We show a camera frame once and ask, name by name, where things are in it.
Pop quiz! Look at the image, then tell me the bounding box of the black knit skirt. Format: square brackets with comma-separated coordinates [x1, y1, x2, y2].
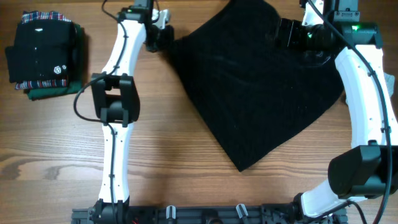
[166, 0, 343, 171]

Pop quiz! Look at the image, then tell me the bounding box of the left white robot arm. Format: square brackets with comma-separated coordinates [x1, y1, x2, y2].
[88, 1, 174, 223]

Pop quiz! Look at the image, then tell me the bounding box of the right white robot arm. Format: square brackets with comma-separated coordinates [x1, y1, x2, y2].
[275, 11, 397, 223]

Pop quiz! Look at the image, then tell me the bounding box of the light blue striped cloth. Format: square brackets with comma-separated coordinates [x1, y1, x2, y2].
[384, 73, 396, 97]

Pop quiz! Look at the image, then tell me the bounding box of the plaid folded shirt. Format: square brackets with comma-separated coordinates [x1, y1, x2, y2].
[15, 11, 72, 89]

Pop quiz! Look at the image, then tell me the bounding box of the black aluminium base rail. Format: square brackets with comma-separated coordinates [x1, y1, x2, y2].
[70, 204, 348, 224]

